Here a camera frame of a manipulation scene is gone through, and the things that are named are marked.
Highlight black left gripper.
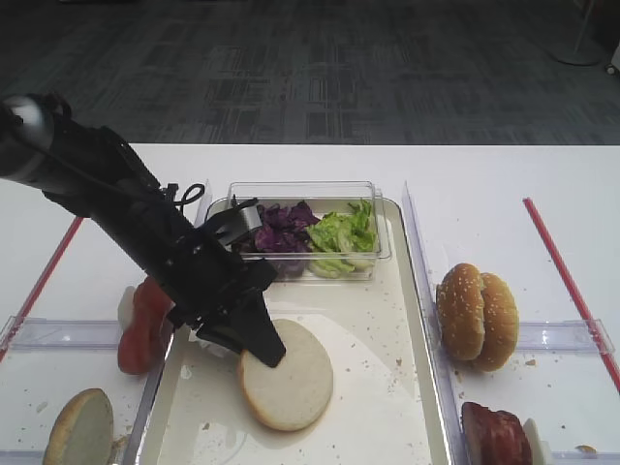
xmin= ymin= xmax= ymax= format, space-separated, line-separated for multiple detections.
xmin=142 ymin=196 xmax=286 ymax=368

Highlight bun half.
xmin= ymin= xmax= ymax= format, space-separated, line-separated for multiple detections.
xmin=238 ymin=319 xmax=334 ymax=432
xmin=43 ymin=388 xmax=113 ymax=464

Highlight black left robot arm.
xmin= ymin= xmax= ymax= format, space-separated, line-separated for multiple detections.
xmin=1 ymin=94 xmax=286 ymax=367

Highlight upper tomato slice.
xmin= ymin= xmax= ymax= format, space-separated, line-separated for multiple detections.
xmin=133 ymin=276 xmax=172 ymax=336

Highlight tomato slice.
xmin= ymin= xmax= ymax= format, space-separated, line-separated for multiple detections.
xmin=133 ymin=276 xmax=172 ymax=336
xmin=117 ymin=312 xmax=165 ymax=375

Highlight green lettuce leaves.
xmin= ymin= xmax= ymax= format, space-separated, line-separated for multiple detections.
xmin=306 ymin=200 xmax=377 ymax=279

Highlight lower tomato slice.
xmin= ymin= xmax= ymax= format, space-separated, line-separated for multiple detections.
xmin=117 ymin=312 xmax=165 ymax=375

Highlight dark red meat patties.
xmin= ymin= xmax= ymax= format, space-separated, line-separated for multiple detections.
xmin=461 ymin=402 xmax=533 ymax=465

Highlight white block behind patties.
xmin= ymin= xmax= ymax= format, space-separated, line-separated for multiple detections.
xmin=523 ymin=418 xmax=553 ymax=465

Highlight purple cabbage leaves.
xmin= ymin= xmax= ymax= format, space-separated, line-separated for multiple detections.
xmin=232 ymin=201 xmax=319 ymax=254

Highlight clear plastic container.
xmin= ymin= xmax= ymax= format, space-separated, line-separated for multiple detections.
xmin=197 ymin=181 xmax=391 ymax=281

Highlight left clear acrylic divider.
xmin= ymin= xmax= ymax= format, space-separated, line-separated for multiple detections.
xmin=120 ymin=179 xmax=212 ymax=465

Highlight clear acrylic divider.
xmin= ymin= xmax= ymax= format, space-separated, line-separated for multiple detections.
xmin=120 ymin=179 xmax=212 ymax=465
xmin=401 ymin=183 xmax=470 ymax=464

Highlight white metal tray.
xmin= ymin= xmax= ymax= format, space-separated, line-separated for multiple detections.
xmin=137 ymin=201 xmax=448 ymax=464

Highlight white block behind tomatoes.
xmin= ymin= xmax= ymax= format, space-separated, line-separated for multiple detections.
xmin=117 ymin=286 xmax=136 ymax=330

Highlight right clear acrylic divider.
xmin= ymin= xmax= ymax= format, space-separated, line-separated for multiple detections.
xmin=401 ymin=183 xmax=470 ymax=464

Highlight left red tape strip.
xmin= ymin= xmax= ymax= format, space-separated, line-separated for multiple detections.
xmin=0 ymin=216 xmax=83 ymax=360

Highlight red tape strip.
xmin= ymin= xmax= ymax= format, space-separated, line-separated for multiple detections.
xmin=522 ymin=198 xmax=619 ymax=390
xmin=0 ymin=216 xmax=83 ymax=360

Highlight left sesame bun top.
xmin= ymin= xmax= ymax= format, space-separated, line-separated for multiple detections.
xmin=436 ymin=263 xmax=485 ymax=361

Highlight sesame bun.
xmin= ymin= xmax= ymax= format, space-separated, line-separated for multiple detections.
xmin=436 ymin=263 xmax=485 ymax=361
xmin=472 ymin=273 xmax=519 ymax=372

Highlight upper left acrylic crossbar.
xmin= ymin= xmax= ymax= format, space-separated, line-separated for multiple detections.
xmin=1 ymin=317 xmax=122 ymax=352

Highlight acrylic crossbar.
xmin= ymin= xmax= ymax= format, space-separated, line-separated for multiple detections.
xmin=0 ymin=450 xmax=44 ymax=465
xmin=516 ymin=320 xmax=615 ymax=356
xmin=544 ymin=451 xmax=620 ymax=465
xmin=1 ymin=317 xmax=122 ymax=352

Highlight right sesame bun top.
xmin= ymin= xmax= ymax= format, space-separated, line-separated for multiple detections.
xmin=472 ymin=273 xmax=519 ymax=372

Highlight lower left acrylic crossbar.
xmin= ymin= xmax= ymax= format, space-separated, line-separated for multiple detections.
xmin=0 ymin=450 xmax=44 ymax=465

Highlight upper right acrylic crossbar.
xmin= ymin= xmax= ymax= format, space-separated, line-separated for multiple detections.
xmin=516 ymin=320 xmax=615 ymax=356

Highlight right red tape strip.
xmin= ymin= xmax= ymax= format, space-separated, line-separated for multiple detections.
xmin=522 ymin=198 xmax=619 ymax=390

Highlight lower right acrylic crossbar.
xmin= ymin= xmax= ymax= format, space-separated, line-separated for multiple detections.
xmin=544 ymin=451 xmax=620 ymax=465

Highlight white floor stand base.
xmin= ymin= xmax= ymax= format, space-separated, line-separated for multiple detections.
xmin=549 ymin=0 xmax=605 ymax=67

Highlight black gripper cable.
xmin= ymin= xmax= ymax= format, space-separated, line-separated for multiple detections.
xmin=28 ymin=94 xmax=207 ymax=214

